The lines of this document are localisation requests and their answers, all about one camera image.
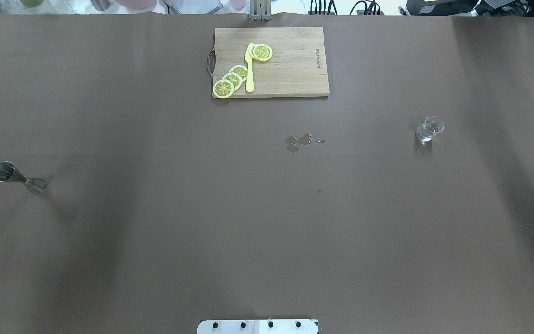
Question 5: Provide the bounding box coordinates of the small glass measuring beaker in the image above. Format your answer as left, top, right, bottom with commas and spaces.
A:
415, 116, 445, 145

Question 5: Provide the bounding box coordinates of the steel double jigger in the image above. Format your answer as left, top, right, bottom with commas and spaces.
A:
0, 161, 47, 194

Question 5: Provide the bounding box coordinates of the lemon slice in row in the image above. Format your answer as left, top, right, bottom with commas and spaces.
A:
229, 65, 248, 82
222, 72, 245, 91

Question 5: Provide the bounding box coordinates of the wooden cutting board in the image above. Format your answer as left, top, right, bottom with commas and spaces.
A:
213, 27, 329, 99

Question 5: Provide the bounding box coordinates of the yellow plastic knife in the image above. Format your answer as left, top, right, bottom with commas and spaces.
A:
244, 42, 254, 93

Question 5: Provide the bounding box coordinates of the lower lemon slice of pair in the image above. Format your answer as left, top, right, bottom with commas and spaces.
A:
248, 44, 260, 61

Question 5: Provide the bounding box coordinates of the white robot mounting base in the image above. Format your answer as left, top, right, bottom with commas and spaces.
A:
197, 319, 320, 334

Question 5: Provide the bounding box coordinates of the pink bowl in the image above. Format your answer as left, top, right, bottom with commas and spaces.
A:
116, 0, 157, 10

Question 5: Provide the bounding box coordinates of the lemon slice near board handle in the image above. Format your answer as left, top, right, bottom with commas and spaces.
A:
212, 79, 236, 99

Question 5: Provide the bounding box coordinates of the aluminium frame post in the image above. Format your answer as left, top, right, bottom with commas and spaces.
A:
249, 0, 273, 22

